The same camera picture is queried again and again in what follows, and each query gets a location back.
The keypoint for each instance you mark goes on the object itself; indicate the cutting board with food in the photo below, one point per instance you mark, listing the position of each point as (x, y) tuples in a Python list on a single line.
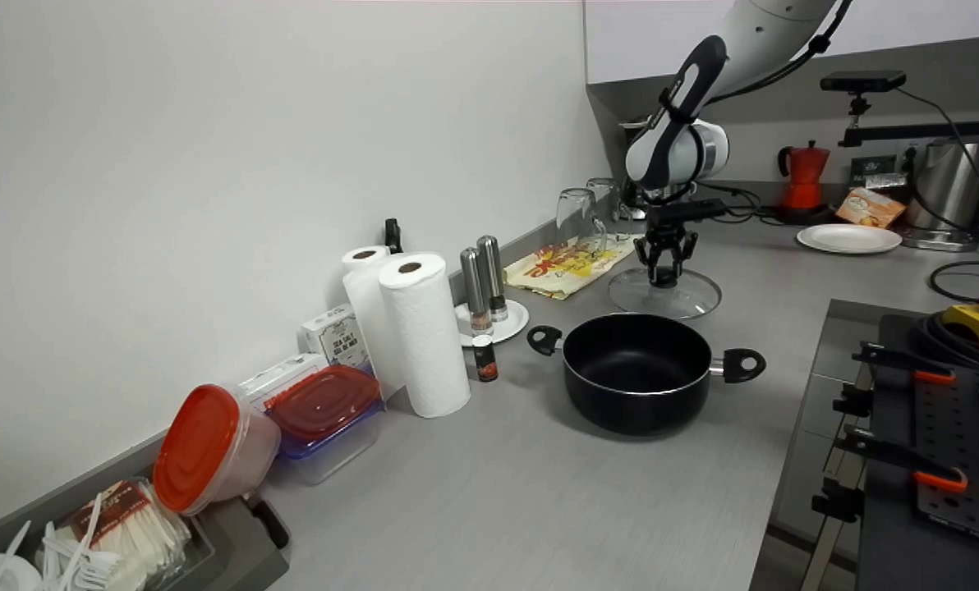
[(565, 263)]

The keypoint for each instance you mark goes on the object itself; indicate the black stereo camera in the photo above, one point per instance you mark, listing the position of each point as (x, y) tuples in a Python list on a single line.
[(862, 81)]

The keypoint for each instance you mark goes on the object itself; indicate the steel kettle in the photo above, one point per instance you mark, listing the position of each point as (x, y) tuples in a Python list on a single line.
[(949, 184)]

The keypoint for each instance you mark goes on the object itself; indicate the orange packet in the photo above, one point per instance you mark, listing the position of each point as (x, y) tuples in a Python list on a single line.
[(871, 207)]

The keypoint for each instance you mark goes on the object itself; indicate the white socket box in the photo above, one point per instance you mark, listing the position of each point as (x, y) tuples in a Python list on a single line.
[(335, 333)]

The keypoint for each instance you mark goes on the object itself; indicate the white lidded clear box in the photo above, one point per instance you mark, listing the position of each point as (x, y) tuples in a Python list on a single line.
[(277, 375)]

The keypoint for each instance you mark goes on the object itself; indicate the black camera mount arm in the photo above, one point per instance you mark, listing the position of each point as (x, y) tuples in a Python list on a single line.
[(916, 133)]

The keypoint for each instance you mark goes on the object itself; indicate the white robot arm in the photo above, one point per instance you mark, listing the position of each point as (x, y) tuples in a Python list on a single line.
[(705, 150)]

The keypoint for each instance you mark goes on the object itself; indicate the white paper towel roll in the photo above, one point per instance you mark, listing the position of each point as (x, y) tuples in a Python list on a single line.
[(364, 306), (427, 339)]

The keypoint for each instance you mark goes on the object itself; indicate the small brown bottle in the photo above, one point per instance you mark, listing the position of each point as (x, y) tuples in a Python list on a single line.
[(488, 364)]

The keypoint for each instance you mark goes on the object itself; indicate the upturned drinking glass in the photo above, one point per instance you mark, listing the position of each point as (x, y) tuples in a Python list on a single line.
[(575, 207), (605, 194)]

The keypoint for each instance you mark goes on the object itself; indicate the red moka pot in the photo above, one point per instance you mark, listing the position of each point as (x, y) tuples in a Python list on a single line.
[(805, 182)]

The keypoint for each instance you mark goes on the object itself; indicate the steel spice grinder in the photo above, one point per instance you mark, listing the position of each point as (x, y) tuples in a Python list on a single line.
[(473, 287), (495, 268)]

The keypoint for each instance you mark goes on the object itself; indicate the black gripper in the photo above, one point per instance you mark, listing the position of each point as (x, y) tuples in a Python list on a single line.
[(668, 227)]

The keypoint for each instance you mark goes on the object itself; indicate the rectangular container red lid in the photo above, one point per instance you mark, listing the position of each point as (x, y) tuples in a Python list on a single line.
[(325, 413)]

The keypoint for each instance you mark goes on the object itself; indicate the grey tray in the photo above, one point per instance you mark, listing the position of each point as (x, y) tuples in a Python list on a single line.
[(238, 559)]

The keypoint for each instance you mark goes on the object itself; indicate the clear glass lid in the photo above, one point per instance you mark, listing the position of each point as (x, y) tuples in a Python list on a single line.
[(697, 298)]

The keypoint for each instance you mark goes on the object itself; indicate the round container red lid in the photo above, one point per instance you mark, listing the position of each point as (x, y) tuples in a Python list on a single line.
[(199, 449)]

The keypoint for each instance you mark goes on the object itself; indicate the black cooking pot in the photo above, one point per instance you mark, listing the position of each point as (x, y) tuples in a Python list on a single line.
[(638, 410)]

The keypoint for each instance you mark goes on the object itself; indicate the box of white sticks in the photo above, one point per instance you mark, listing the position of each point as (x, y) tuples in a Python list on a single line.
[(128, 538)]

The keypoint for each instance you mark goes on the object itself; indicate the white wall cabinet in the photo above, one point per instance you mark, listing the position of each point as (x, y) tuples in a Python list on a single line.
[(928, 26)]

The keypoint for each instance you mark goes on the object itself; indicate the small white saucer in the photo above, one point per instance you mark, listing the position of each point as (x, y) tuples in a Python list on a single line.
[(507, 323)]

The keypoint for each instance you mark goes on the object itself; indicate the grey steel cooktop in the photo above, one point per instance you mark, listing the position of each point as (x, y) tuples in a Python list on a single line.
[(788, 482)]

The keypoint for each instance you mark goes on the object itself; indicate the white plate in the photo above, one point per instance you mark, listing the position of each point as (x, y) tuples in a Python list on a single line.
[(848, 238)]

